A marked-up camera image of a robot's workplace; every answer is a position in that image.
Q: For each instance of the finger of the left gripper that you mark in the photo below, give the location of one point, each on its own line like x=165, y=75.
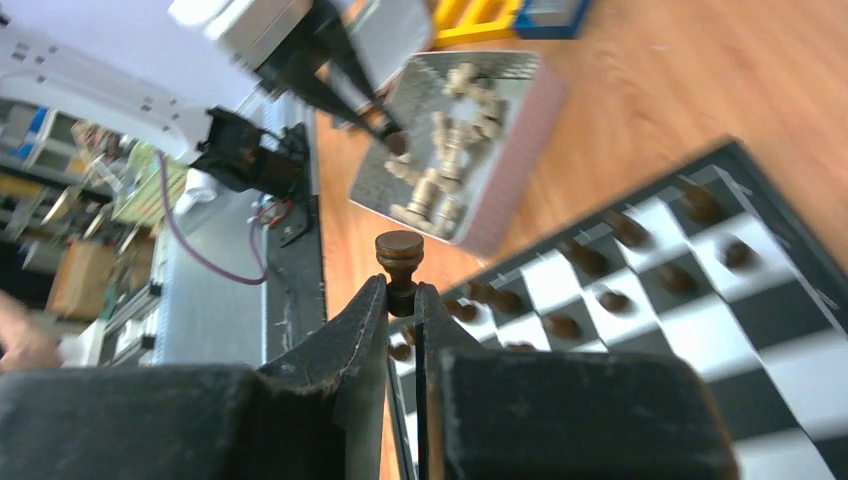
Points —
x=309, y=62

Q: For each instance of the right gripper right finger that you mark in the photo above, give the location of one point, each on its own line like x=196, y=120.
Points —
x=503, y=414

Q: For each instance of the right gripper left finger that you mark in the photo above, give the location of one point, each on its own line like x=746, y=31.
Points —
x=315, y=412

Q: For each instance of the dark brown chess piece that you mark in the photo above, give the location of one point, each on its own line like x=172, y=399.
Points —
x=396, y=143
x=400, y=253

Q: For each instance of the folding chess board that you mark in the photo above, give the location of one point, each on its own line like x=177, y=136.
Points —
x=729, y=278

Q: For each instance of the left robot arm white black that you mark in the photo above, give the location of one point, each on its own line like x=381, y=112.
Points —
x=171, y=75

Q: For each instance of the pink tin box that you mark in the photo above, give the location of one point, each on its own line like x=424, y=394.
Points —
x=476, y=123

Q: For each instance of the blue lego brick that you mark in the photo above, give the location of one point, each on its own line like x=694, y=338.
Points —
x=551, y=19

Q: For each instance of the green plastic crate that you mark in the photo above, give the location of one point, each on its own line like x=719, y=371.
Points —
x=141, y=203

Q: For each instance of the person hand in background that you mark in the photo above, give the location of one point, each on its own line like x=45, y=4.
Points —
x=24, y=345

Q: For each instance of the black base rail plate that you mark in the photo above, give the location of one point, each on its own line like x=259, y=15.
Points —
x=295, y=298

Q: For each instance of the yellow plastic frame piece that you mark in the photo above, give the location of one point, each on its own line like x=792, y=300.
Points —
x=459, y=22

